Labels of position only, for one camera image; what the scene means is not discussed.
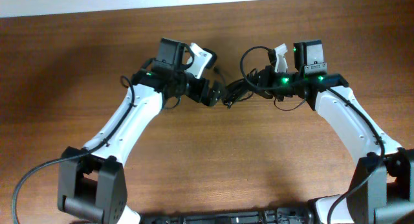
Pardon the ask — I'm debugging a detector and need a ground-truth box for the black USB cable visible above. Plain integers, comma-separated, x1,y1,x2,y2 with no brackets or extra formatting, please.
213,65,266,109

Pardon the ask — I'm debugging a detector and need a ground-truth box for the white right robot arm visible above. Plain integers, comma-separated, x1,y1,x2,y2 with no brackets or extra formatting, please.
254,40,413,223

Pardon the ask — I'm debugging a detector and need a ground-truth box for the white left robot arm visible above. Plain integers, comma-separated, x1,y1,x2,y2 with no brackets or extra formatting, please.
57,38,222,223

